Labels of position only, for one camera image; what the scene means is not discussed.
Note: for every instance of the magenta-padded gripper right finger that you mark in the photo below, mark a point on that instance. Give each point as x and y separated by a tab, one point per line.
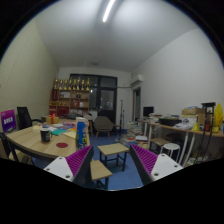
163	166

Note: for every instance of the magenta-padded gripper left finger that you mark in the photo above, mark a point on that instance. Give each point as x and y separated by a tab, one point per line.
56	166

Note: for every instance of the blue drink bottle white cap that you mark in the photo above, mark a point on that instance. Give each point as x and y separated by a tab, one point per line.
81	135

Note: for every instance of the white round stool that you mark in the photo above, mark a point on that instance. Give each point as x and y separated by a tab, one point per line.
171	146

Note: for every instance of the dark wooden stool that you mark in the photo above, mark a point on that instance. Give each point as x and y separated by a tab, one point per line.
160	141

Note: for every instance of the black mug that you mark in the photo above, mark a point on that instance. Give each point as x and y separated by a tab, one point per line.
45	135

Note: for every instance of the teal book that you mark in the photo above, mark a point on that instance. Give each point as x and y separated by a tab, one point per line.
58	132

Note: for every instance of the pale yellow notebook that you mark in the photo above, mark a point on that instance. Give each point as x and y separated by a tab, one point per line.
70	134

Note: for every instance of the low wooden stool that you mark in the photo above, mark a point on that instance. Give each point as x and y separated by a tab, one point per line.
100	169

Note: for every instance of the black box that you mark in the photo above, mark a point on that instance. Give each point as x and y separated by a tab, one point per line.
170	121

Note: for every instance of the pile of books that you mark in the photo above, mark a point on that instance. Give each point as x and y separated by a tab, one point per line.
132	131

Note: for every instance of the yellow gift box red ribbon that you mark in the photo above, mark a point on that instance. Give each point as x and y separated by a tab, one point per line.
52	120

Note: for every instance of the small wooden side table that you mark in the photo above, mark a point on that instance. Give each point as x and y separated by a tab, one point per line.
113	148

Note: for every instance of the black computer monitor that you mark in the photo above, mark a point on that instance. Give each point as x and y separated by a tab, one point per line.
148	111

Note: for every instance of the black office chair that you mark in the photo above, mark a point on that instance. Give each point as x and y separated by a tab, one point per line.
24	116

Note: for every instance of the cardboard box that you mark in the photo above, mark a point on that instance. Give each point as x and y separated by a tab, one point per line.
193	112

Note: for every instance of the black tripod stand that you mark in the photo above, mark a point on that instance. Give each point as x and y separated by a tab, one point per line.
121	120

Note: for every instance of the grey-green armchair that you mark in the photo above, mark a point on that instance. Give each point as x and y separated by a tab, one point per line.
103	124

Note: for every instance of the wooden shelf unit with trophies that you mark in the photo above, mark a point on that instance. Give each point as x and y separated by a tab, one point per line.
70	101

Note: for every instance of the purple sign board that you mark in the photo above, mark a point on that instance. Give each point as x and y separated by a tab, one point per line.
8	120

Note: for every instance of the yellow plastic bag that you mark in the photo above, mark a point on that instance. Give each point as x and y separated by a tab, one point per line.
218	115

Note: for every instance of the dark glass door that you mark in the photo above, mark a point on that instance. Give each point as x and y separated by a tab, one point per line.
107	98

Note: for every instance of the long wooden wall desk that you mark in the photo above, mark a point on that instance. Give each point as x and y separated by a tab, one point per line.
173	128

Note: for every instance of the black metal frame stand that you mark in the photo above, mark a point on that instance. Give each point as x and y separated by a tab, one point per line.
208	108

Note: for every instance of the white wall air conditioner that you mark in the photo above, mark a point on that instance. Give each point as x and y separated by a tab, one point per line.
136	80

